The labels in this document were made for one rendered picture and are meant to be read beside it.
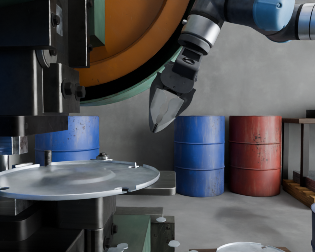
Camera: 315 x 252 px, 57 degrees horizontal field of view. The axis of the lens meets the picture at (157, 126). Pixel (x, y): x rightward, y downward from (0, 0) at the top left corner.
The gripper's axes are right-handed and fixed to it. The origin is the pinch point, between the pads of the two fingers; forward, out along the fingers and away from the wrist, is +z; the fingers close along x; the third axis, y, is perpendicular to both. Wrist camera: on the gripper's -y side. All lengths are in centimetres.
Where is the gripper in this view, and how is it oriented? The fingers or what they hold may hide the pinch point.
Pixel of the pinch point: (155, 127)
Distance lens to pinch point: 61.1
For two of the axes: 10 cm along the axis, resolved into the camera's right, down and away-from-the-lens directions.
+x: -9.1, -4.2, 0.0
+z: -4.2, 9.0, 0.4
